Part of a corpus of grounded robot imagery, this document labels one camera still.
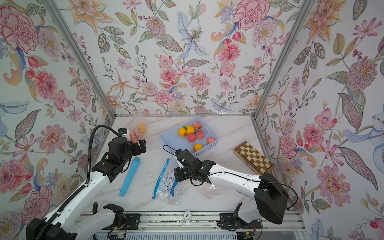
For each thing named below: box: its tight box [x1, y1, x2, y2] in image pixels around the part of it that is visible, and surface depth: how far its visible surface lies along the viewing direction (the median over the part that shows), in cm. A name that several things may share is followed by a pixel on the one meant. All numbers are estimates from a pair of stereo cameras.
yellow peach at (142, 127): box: [137, 123, 146, 133], surface depth 106 cm
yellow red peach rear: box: [193, 143, 204, 152], surface depth 99 cm
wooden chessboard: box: [232, 140, 276, 176], surface depth 97 cm
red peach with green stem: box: [195, 130, 205, 140], surface depth 106 cm
